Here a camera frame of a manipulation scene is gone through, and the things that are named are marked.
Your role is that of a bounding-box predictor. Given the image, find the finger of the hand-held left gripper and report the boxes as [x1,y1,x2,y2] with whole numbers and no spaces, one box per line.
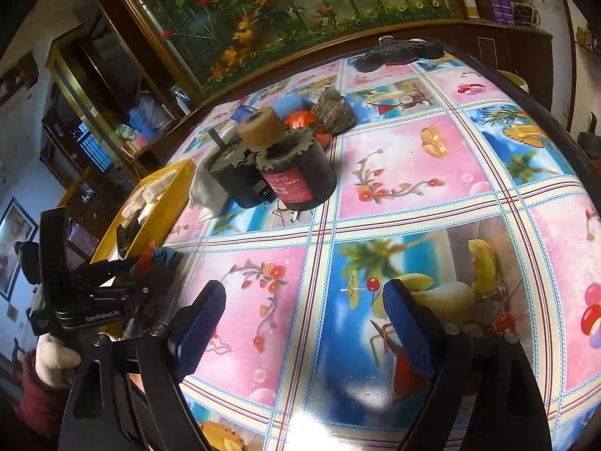
[91,275,154,293]
[87,256,144,277]

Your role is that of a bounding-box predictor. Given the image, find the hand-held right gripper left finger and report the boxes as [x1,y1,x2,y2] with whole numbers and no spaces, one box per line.
[59,280,227,451]

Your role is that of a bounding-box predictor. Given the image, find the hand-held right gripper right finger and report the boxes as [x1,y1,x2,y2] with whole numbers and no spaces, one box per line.
[382,278,552,451]

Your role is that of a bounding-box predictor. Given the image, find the blue red cloth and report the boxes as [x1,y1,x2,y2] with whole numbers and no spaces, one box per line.
[135,243,185,274]

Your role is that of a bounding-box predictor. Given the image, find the yellow tray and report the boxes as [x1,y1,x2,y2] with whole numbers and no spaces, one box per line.
[91,159,196,271]

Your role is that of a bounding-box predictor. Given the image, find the blue mesh scrubber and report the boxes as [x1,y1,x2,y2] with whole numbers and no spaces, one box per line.
[231,104,257,126]

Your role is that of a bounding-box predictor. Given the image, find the red plastic bag ball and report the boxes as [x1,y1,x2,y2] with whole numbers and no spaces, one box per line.
[283,109,321,133]

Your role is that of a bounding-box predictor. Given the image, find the person's left forearm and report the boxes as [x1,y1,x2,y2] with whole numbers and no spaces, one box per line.
[18,354,72,439]

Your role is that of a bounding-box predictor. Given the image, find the person's left hand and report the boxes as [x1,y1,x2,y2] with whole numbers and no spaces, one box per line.
[35,333,82,388]

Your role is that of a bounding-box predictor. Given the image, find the white printed packet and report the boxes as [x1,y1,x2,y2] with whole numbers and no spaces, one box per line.
[126,173,175,218]

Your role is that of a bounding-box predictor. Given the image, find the white plastic bag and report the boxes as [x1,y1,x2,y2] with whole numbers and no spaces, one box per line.
[189,163,227,220]

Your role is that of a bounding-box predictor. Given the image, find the printed tablecloth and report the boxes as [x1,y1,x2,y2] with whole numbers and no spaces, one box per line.
[119,49,601,451]

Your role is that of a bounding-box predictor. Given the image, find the small black motor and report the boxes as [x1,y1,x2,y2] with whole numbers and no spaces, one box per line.
[205,127,264,208]

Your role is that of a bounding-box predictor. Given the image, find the blue thermos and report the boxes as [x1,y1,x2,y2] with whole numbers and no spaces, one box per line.
[128,95,161,135]

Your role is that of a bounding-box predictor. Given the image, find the black motor with beige wheel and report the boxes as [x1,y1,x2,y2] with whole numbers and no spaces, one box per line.
[236,107,337,210]

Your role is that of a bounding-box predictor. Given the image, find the steel wool scourer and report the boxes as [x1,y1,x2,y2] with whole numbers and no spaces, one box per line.
[310,88,356,133]

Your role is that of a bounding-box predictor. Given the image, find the blue knitted sponge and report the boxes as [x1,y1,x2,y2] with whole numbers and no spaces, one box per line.
[272,95,311,119]

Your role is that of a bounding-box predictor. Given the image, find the black plastic tool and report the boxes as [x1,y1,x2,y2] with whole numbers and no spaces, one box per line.
[353,36,443,72]

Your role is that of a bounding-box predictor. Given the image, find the bamboo flower panel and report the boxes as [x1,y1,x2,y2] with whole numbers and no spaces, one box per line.
[101,0,467,95]

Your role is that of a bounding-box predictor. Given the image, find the framed wall picture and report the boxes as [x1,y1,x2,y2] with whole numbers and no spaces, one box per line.
[0,196,39,300]

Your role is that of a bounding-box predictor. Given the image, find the tangled cables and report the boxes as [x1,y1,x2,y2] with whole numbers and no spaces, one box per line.
[511,0,539,27]

